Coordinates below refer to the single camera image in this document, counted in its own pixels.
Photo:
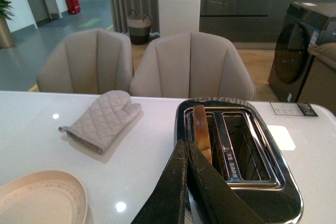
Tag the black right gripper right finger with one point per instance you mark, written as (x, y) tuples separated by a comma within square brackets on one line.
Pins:
[(216, 201)]

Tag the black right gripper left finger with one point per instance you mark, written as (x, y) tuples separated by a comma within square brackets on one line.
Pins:
[(166, 204)]

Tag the slice of toast bread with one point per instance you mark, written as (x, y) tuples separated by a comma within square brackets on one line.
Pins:
[(201, 132)]

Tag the silver two-slot toaster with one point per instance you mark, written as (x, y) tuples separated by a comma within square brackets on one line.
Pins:
[(245, 154)]

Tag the grey quilted oven mitt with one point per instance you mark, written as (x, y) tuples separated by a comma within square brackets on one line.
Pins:
[(102, 122)]

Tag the beige round plate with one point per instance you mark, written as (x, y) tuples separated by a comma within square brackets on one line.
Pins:
[(48, 196)]

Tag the black label card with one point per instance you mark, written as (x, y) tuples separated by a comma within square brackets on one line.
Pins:
[(294, 109)]

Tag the beige chair on right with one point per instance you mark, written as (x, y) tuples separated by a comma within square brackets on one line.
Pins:
[(192, 65)]

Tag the beige chair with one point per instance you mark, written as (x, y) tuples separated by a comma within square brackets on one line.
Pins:
[(192, 65), (92, 61)]

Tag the beige chair on left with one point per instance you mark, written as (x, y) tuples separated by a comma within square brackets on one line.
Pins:
[(92, 61)]

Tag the woven laundry basket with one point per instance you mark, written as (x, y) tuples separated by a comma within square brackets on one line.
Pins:
[(139, 26)]

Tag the dark grey counter cabinet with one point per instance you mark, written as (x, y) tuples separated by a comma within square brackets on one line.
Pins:
[(247, 23)]

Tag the dark grey washing machine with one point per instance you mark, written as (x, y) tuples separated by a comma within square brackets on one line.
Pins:
[(305, 25)]

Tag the red trash bin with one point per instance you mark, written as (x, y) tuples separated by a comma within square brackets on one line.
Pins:
[(73, 6)]

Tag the gold plant pot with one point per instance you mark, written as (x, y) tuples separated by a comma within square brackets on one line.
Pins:
[(6, 39)]

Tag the green potted plant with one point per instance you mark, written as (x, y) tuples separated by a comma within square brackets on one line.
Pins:
[(5, 9)]

